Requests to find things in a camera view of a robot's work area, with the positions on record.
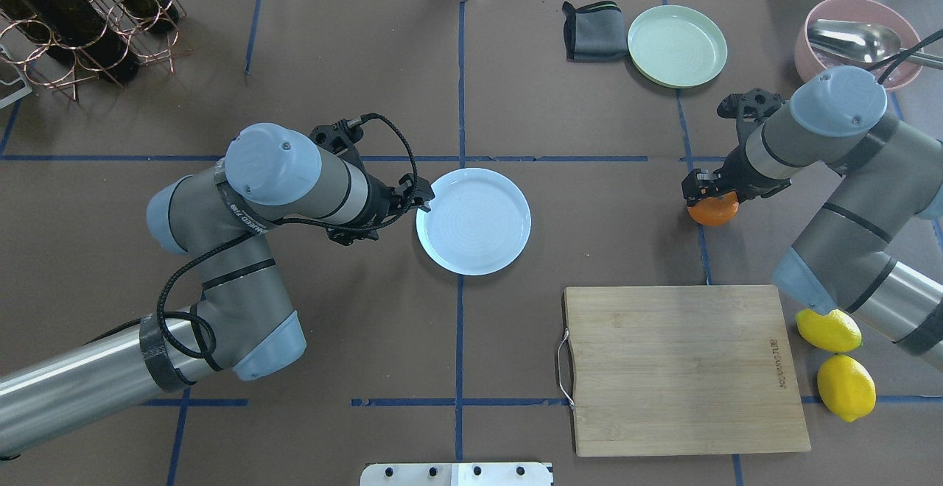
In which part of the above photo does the light blue plate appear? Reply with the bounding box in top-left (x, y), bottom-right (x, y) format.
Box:
top-left (416, 168), bottom-right (532, 277)

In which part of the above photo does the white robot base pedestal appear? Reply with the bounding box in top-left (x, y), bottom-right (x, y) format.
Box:
top-left (360, 462), bottom-right (555, 485)

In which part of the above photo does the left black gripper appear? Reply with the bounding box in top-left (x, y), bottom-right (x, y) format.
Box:
top-left (380, 175), bottom-right (435, 222)

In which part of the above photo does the yellow lemon far side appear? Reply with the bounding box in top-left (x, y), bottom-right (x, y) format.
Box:
top-left (816, 354), bottom-right (877, 423)

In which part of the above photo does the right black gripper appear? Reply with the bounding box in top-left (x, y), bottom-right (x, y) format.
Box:
top-left (681, 168), bottom-right (741, 207)

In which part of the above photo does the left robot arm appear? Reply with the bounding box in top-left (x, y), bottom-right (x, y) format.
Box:
top-left (1, 113), bottom-right (434, 460)

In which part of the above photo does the orange fruit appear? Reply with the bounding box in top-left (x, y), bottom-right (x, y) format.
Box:
top-left (687, 191), bottom-right (740, 227)

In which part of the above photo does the bamboo cutting board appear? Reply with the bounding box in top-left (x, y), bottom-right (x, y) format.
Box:
top-left (563, 285), bottom-right (811, 458)

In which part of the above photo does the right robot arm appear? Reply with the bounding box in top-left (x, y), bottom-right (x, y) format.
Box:
top-left (681, 66), bottom-right (942, 368)

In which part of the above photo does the metal ladle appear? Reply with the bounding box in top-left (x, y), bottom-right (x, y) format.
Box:
top-left (806, 19), bottom-right (941, 69)

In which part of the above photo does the copper wire bottle rack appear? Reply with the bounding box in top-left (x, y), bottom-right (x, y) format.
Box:
top-left (2, 0), bottom-right (193, 100)

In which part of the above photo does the dark grey folded cloth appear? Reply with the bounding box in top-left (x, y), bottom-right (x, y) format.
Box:
top-left (562, 0), bottom-right (629, 63)

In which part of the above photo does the pink bowl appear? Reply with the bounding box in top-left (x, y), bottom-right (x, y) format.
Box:
top-left (794, 0), bottom-right (922, 81)

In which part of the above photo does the pale green plate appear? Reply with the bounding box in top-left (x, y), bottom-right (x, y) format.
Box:
top-left (627, 5), bottom-right (729, 89)

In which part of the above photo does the yellow lemon near board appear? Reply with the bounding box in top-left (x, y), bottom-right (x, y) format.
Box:
top-left (796, 308), bottom-right (863, 354)

